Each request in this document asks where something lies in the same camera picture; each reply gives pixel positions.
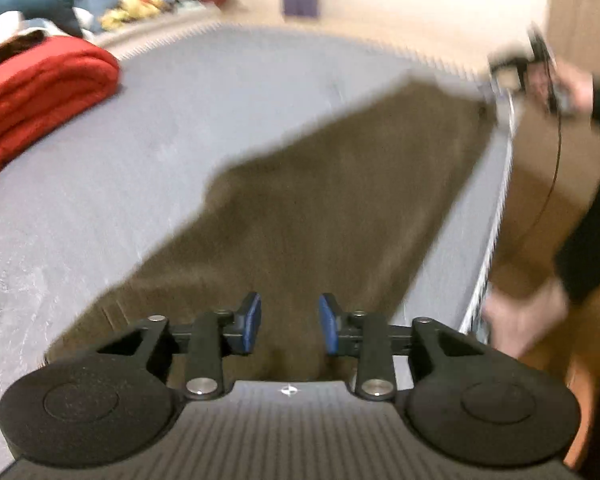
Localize white fleece folded blanket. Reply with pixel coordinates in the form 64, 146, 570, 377
0, 10, 48, 77

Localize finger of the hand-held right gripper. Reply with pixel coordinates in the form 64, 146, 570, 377
480, 80, 519, 134

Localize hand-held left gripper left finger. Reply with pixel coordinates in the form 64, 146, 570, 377
97, 291, 263, 402

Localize person's right hand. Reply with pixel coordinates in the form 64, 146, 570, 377
554, 62, 597, 117

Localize orange yellow bear plush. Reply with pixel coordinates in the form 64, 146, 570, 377
100, 0, 162, 31

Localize person's dark clothed body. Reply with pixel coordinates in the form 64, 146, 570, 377
554, 147, 600, 303

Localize white mushroom plush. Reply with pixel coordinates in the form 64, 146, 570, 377
71, 6, 97, 39

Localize person's bare leg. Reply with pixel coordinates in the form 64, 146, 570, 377
481, 279, 572, 358

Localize purple folded mat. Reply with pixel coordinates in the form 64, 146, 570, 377
281, 0, 322, 19

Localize dark teal shark plush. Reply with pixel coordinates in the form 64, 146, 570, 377
0, 0, 117, 39

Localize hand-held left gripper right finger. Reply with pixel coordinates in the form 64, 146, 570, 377
317, 292, 486, 403

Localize red folded quilt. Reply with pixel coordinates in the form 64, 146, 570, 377
0, 35, 122, 189

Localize olive green corduroy pants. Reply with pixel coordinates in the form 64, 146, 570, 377
45, 77, 498, 383

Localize thin black cable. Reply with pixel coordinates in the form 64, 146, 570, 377
510, 107, 563, 246

